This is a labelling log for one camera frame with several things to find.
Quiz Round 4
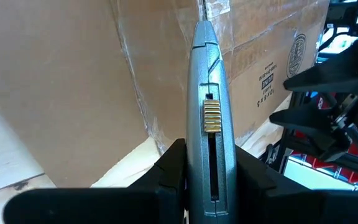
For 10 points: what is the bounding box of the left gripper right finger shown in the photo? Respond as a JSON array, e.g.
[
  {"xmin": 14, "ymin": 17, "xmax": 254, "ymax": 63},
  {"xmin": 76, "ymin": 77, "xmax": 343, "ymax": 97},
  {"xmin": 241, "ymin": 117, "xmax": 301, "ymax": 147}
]
[{"xmin": 235, "ymin": 146, "xmax": 358, "ymax": 224}]

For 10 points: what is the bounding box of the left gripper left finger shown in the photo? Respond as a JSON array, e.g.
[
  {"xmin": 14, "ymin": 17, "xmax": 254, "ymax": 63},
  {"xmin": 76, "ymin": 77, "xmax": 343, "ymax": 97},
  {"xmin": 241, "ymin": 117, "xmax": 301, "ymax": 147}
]
[{"xmin": 3, "ymin": 139, "xmax": 188, "ymax": 224}]

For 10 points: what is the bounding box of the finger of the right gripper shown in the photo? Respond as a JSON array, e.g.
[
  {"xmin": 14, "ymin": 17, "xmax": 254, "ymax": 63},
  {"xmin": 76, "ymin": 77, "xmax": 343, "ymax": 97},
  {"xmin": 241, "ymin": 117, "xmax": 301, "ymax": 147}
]
[
  {"xmin": 268, "ymin": 104, "xmax": 352, "ymax": 162},
  {"xmin": 283, "ymin": 39, "xmax": 358, "ymax": 102}
]

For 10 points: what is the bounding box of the grey utility knife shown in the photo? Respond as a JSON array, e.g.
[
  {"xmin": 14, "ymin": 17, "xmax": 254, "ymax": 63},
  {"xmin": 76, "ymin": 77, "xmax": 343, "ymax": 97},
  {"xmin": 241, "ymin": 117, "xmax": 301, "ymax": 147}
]
[{"xmin": 185, "ymin": 20, "xmax": 237, "ymax": 224}]

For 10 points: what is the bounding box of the brown taped cardboard box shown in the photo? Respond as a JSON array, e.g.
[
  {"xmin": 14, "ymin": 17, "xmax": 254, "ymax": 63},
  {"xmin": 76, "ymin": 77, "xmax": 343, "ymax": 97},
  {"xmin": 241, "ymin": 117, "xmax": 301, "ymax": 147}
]
[{"xmin": 0, "ymin": 0, "xmax": 331, "ymax": 189}]

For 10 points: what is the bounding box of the red and blue bin rack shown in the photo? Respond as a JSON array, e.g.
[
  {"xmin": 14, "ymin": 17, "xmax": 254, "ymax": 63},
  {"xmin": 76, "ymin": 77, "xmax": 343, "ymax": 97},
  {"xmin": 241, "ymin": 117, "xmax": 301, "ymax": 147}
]
[{"xmin": 290, "ymin": 93, "xmax": 358, "ymax": 187}]

